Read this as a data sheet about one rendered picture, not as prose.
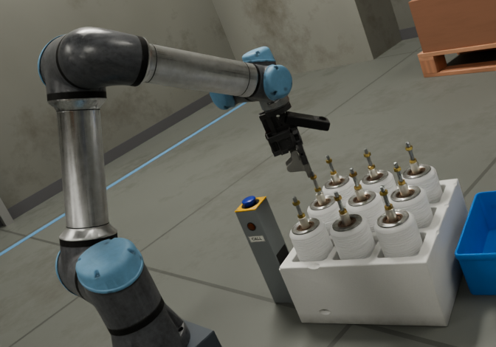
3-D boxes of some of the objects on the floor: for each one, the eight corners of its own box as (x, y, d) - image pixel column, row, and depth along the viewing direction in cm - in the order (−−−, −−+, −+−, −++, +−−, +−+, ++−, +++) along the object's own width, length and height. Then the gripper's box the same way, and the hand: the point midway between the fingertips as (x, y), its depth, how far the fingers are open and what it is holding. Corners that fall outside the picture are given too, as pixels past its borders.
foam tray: (447, 327, 131) (426, 262, 125) (301, 323, 153) (277, 268, 148) (474, 233, 160) (457, 177, 155) (348, 241, 183) (330, 193, 177)
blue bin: (514, 297, 131) (502, 254, 128) (466, 297, 138) (452, 255, 134) (528, 226, 154) (518, 187, 150) (486, 229, 160) (475, 192, 157)
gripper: (257, 109, 151) (286, 179, 157) (258, 118, 142) (288, 191, 149) (288, 97, 150) (314, 168, 156) (291, 105, 141) (319, 180, 148)
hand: (310, 171), depth 152 cm, fingers closed
